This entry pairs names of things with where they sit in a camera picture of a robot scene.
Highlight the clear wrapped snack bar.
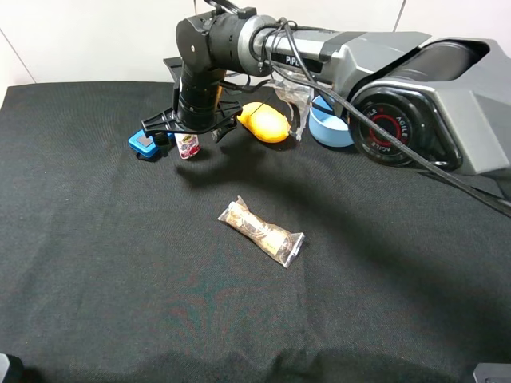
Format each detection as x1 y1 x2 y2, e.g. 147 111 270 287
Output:
217 195 305 268

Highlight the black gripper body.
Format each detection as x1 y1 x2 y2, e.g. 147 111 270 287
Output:
141 65 243 133

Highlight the light blue bowl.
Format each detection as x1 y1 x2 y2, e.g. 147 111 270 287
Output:
308 96 353 148

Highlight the grey object bottom left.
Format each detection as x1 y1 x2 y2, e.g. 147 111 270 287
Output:
0 353 10 383

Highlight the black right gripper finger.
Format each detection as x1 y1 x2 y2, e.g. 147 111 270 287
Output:
153 132 175 156

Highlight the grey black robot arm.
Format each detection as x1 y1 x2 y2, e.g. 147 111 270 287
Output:
142 1 510 176

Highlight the blue rectangular box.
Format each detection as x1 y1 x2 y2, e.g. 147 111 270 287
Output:
128 129 160 161

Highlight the yellow mango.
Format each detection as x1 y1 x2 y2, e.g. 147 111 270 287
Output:
237 102 291 144

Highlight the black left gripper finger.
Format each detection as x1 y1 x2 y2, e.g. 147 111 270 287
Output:
211 121 237 143

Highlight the clear plastic bag on arm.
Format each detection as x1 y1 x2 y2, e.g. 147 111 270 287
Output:
270 67 314 141

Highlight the black table cloth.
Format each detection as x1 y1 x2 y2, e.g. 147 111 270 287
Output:
1 82 510 382

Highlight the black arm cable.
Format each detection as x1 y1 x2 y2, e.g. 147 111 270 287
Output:
205 0 511 219

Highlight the small clear bottle white cap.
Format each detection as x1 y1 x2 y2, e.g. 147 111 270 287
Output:
174 133 200 160

